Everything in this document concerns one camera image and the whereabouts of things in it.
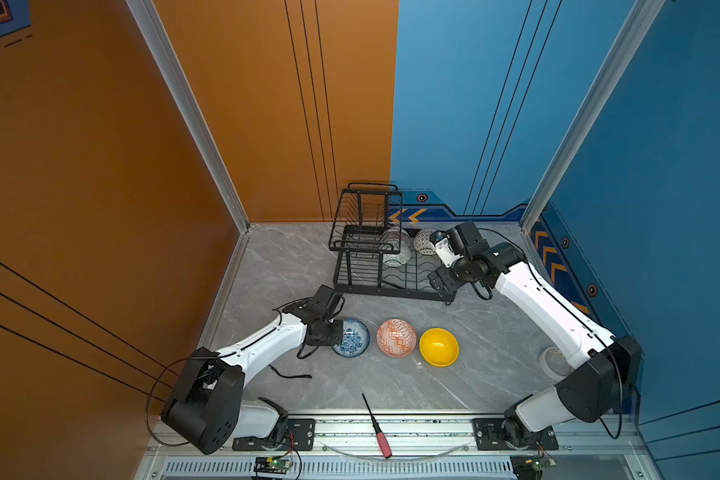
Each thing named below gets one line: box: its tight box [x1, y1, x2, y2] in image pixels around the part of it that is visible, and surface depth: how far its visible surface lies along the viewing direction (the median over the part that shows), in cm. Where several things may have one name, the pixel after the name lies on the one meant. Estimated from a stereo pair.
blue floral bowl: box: [332, 318, 371, 358], surface depth 90 cm
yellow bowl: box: [419, 327, 460, 368], surface depth 87 cm
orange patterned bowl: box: [376, 318, 417, 358], surface depth 90 cm
